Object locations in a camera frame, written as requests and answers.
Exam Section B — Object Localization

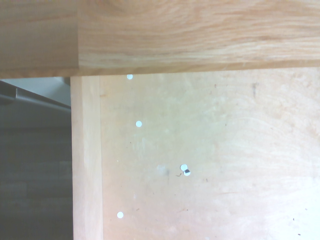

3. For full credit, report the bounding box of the stainless steel dishwasher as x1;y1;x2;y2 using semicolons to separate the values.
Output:
0;77;74;240

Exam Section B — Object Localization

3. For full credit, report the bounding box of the large wooden drawer white front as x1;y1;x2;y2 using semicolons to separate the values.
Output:
70;66;320;240

